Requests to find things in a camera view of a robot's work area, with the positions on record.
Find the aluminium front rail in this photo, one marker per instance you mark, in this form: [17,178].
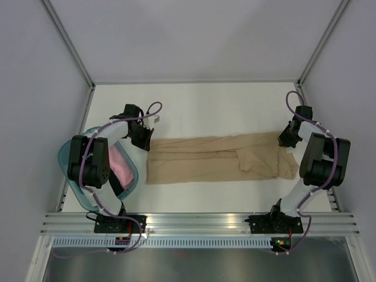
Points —
[198,224]

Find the pink rolled t shirt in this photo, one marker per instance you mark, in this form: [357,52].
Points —
[120,168]

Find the beige t shirt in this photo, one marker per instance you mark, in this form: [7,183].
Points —
[249,157]

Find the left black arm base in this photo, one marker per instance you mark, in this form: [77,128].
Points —
[111,225]

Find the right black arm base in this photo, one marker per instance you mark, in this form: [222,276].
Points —
[274,222]

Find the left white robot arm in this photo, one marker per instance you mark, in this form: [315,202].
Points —
[89,156]

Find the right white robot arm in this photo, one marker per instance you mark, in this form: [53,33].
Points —
[323,164]

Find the white slotted cable duct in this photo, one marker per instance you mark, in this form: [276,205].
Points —
[165,242]

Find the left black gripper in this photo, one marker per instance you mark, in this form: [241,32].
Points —
[145,144]

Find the teal plastic basket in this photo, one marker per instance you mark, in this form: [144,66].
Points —
[89,205]

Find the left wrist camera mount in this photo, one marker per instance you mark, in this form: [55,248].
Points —
[150,122]

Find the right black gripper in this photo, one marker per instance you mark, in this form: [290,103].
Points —
[284,141]

